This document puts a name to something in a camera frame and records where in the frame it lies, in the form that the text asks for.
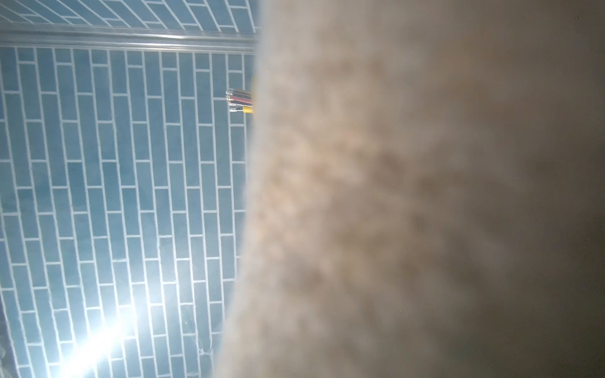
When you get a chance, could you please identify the beige fluffy scarf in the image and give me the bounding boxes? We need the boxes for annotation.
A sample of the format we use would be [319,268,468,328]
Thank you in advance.
[214,1,604,377]

